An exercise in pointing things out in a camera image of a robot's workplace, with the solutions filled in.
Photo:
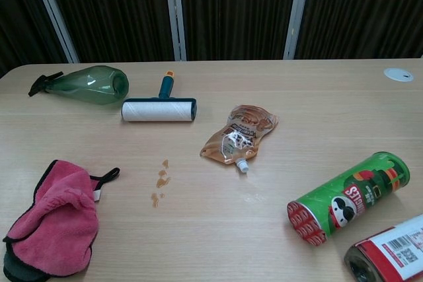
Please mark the green Pringles can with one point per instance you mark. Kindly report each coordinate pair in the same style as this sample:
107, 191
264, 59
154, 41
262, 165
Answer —
350, 196

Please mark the brown sauce spout pouch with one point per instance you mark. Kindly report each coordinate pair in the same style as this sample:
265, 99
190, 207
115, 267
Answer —
239, 136

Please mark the brown liquid spill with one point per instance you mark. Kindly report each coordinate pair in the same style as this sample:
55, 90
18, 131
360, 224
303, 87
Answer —
162, 181

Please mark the green plastic spray bottle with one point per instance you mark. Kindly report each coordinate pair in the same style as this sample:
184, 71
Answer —
89, 85

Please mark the red and white labelled can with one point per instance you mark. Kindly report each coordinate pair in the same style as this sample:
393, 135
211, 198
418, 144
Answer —
390, 255

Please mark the grey partition post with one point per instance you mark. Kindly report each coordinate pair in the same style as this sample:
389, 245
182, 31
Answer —
54, 13
295, 11
175, 13

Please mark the pink cloth with black trim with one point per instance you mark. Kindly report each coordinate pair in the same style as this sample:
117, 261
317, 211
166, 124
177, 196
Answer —
56, 226

